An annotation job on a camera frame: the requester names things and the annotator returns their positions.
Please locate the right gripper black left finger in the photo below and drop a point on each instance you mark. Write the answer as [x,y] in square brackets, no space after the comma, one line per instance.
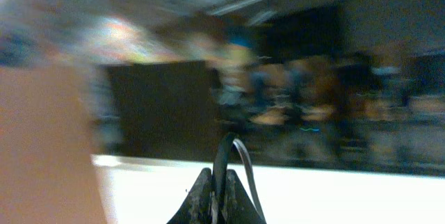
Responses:
[195,209]

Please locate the cardboard panel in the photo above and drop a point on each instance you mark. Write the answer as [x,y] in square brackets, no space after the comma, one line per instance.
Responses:
[46,170]

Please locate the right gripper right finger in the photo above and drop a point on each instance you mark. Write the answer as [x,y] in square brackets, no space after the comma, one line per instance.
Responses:
[238,207]

